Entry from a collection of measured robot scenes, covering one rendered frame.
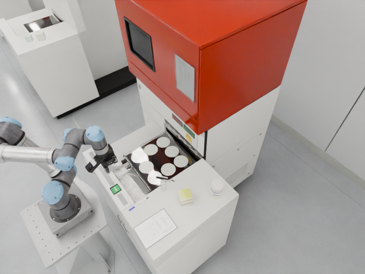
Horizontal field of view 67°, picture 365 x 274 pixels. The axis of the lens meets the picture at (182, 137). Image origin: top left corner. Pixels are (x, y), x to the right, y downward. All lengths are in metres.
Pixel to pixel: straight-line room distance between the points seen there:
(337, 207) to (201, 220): 1.73
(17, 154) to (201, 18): 1.06
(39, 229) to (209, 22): 1.56
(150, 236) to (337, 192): 2.09
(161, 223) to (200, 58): 0.92
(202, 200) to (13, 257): 1.88
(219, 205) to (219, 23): 0.99
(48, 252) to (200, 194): 0.96
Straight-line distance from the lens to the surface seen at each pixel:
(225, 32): 1.33
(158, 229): 1.61
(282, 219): 2.81
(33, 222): 2.03
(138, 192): 1.83
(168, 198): 1.69
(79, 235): 1.88
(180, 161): 1.90
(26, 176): 3.38
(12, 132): 1.60
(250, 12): 1.51
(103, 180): 1.83
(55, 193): 1.70
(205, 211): 1.65
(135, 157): 1.96
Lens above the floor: 2.46
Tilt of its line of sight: 50 degrees down
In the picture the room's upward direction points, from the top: 2 degrees counter-clockwise
